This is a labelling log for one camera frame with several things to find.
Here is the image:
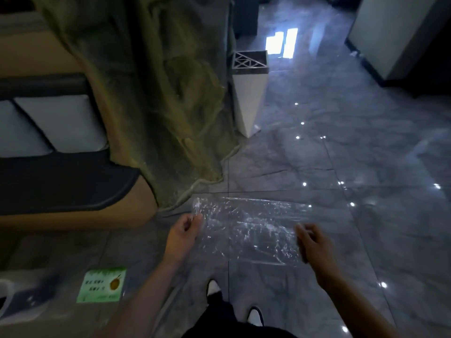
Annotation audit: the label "person's right hand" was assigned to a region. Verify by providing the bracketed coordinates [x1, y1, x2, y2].
[294, 223, 339, 290]

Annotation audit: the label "person's left hand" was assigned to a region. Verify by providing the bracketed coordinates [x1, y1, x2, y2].
[163, 213, 204, 264]

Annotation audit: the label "clear plastic bag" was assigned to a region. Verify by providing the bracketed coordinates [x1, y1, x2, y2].
[191, 197, 312, 267]

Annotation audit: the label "person's left forearm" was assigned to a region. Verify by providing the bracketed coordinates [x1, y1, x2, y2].
[92, 256, 184, 338]

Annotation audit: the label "person's right forearm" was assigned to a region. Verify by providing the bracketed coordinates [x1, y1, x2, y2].
[319, 274, 425, 338]

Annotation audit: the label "person's left white shoe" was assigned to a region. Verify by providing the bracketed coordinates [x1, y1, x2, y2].
[206, 279, 222, 302]

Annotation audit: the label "person's white shoe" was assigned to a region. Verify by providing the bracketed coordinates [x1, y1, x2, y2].
[206, 279, 222, 302]
[247, 306, 264, 328]

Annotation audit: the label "person's right white shoe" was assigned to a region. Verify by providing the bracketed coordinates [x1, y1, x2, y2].
[247, 306, 264, 328]

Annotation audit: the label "person's black trousers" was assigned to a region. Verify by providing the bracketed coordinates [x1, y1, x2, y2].
[181, 290, 298, 338]

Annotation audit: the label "green floor sticker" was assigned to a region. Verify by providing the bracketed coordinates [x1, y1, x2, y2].
[76, 267, 127, 304]

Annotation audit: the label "artificial rock tree column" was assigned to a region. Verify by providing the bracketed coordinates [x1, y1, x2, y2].
[28, 0, 244, 212]

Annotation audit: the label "white tapered trash bin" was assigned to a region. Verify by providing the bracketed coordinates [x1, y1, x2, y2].
[231, 50, 270, 138]

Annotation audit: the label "booth sofa with white cushions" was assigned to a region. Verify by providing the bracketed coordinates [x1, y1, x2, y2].
[0, 72, 158, 231]

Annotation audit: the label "white cushion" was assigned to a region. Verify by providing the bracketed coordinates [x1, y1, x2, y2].
[13, 94, 109, 153]
[0, 100, 54, 158]

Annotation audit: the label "dark cabinet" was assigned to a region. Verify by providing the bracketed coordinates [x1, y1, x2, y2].
[233, 0, 260, 40]

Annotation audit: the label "white cabinet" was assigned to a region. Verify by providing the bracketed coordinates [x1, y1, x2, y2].
[345, 0, 451, 81]

